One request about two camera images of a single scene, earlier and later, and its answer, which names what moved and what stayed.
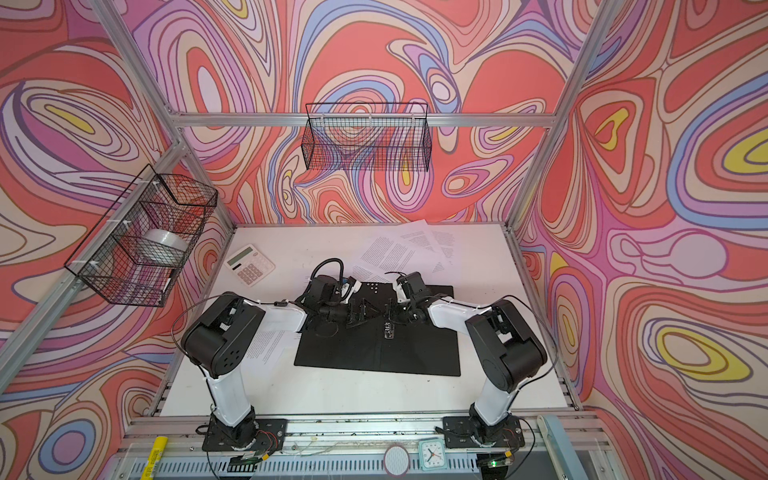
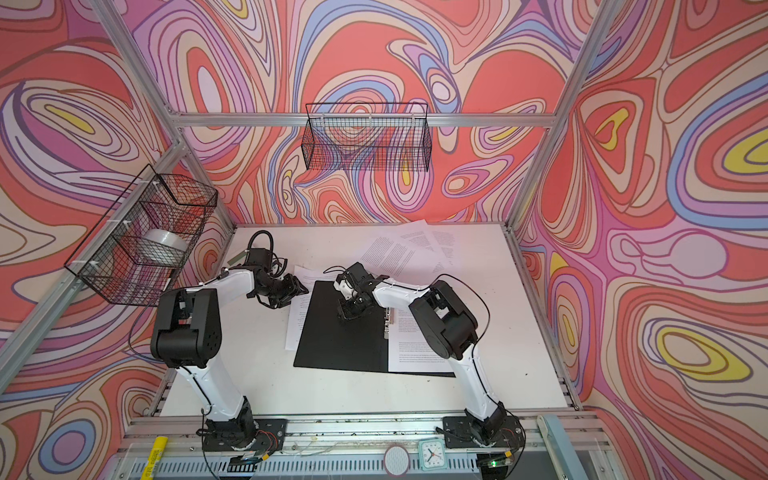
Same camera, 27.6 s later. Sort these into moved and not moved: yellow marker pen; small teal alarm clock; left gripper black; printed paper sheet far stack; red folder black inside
Moved: left gripper black
Not moved: red folder black inside; small teal alarm clock; yellow marker pen; printed paper sheet far stack
